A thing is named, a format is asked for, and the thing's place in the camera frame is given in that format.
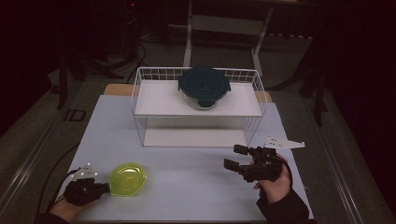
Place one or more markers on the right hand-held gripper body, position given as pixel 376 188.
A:
pixel 263 168

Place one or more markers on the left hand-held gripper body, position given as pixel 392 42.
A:
pixel 81 189

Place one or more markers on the yellow-green plastic bowl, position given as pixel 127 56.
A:
pixel 127 179

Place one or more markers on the dark blue round lidded container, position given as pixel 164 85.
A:
pixel 204 85

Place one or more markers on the person's right hand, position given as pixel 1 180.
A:
pixel 277 189

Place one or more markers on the person's left hand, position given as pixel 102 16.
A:
pixel 65 211

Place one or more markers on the pale blue table mat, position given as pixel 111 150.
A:
pixel 186 186

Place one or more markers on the black floor socket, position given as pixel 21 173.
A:
pixel 75 115

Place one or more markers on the black stand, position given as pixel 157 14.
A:
pixel 318 93
pixel 63 81

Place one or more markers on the wooden table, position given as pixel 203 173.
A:
pixel 118 89

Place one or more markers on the metal floor rail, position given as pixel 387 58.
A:
pixel 336 161
pixel 28 165

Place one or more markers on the white metal frame stand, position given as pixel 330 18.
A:
pixel 224 25

